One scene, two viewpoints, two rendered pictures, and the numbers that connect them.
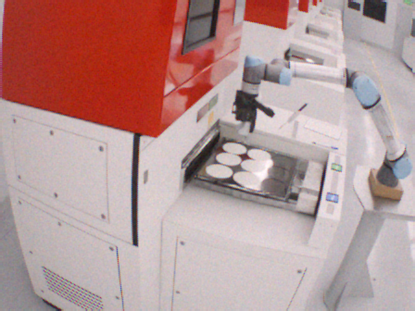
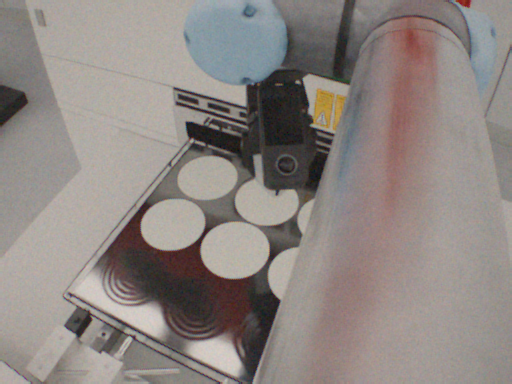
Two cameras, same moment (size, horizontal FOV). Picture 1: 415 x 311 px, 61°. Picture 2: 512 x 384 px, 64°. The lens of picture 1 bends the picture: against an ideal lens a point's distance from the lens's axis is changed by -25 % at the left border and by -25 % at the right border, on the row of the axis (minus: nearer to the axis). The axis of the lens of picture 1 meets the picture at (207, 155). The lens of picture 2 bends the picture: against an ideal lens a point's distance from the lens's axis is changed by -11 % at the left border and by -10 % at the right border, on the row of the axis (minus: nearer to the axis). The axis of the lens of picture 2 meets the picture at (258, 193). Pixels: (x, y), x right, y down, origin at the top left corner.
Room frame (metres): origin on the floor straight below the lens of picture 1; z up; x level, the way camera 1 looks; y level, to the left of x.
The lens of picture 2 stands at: (1.71, -0.55, 1.45)
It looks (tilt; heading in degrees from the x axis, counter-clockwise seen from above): 49 degrees down; 100
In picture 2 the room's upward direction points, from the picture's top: straight up
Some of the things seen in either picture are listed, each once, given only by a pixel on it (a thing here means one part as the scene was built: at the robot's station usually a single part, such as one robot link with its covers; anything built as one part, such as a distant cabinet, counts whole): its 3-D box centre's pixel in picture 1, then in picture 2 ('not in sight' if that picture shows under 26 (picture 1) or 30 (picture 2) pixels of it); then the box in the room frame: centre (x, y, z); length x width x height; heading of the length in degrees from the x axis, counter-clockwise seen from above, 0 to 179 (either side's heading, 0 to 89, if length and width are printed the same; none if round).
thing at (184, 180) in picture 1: (201, 155); (283, 157); (1.65, 0.02, 0.89); 0.44 x 0.02 x 0.10; 165
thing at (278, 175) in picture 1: (253, 166); (235, 249); (1.61, -0.18, 0.90); 0.34 x 0.34 x 0.01; 75
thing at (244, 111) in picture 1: (245, 105); (277, 95); (1.65, -0.12, 1.13); 0.09 x 0.08 x 0.12; 105
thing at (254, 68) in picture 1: (254, 68); not in sight; (1.66, -0.13, 1.29); 0.09 x 0.08 x 0.11; 83
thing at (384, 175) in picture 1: (389, 171); not in sight; (1.69, -0.92, 0.93); 0.15 x 0.15 x 0.10
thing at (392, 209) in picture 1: (383, 200); not in sight; (1.68, -0.95, 0.75); 0.45 x 0.44 x 0.13; 84
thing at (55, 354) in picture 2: (308, 199); (54, 355); (1.40, -0.40, 0.89); 0.08 x 0.03 x 0.03; 75
